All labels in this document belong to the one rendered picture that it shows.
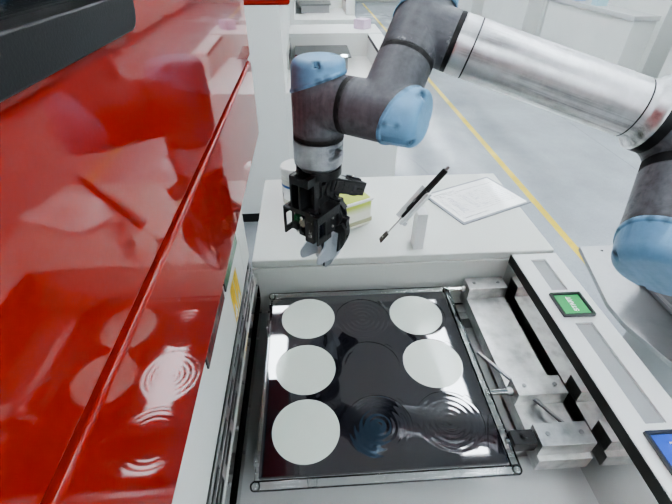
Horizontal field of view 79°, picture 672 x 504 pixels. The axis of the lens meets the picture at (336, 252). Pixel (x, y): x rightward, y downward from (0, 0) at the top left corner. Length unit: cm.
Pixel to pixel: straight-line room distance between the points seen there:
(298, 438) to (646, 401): 50
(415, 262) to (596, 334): 33
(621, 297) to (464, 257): 41
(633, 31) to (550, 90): 456
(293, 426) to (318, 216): 32
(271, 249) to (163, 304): 62
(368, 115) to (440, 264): 43
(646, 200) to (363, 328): 47
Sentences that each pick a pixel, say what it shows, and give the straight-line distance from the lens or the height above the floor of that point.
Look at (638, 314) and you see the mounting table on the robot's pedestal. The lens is 112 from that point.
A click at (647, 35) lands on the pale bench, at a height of 74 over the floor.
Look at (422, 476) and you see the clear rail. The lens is 63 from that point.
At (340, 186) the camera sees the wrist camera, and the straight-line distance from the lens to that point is 67.
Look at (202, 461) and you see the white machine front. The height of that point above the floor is 102.
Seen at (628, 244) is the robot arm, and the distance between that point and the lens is 61.
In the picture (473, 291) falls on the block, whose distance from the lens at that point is 88.
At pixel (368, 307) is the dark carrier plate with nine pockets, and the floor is 90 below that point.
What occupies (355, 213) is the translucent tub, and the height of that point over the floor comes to 101.
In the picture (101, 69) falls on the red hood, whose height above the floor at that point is 143.
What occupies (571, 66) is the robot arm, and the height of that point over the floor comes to 135.
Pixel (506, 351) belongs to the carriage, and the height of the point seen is 88.
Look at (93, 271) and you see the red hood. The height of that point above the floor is 138.
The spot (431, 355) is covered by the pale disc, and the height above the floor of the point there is 90.
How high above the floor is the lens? 147
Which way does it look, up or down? 38 degrees down
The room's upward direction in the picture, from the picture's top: straight up
